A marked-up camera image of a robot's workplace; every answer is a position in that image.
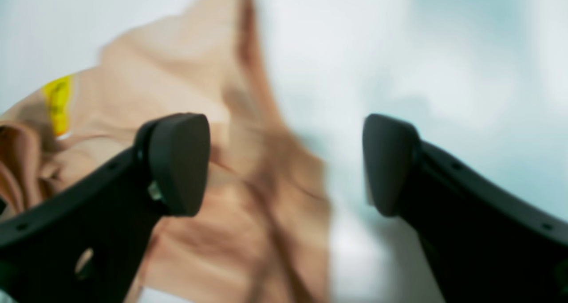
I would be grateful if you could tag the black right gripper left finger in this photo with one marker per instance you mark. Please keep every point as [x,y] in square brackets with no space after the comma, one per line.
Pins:
[85,245]

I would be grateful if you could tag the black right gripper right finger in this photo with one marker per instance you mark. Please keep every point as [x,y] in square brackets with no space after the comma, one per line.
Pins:
[482,244]

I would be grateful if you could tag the peach t-shirt with emoji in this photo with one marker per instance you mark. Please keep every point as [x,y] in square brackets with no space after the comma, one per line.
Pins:
[262,234]

